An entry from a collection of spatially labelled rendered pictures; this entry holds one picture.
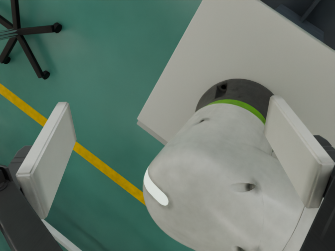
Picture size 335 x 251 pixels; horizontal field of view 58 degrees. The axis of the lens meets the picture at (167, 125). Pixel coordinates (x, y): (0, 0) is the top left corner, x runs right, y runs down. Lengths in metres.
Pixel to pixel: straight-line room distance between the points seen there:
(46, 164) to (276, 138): 0.13
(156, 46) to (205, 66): 0.92
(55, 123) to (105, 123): 1.57
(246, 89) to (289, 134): 0.30
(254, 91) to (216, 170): 0.21
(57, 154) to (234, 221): 0.19
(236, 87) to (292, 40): 0.10
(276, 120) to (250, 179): 0.12
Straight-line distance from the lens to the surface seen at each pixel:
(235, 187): 0.30
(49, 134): 0.17
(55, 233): 2.36
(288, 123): 0.18
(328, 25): 1.23
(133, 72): 1.52
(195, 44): 0.51
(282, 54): 0.48
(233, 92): 0.47
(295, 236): 0.32
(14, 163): 0.17
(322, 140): 0.18
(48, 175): 0.17
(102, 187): 2.05
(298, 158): 0.17
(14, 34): 1.85
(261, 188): 0.31
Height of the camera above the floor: 1.24
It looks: 54 degrees down
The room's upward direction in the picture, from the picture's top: 135 degrees counter-clockwise
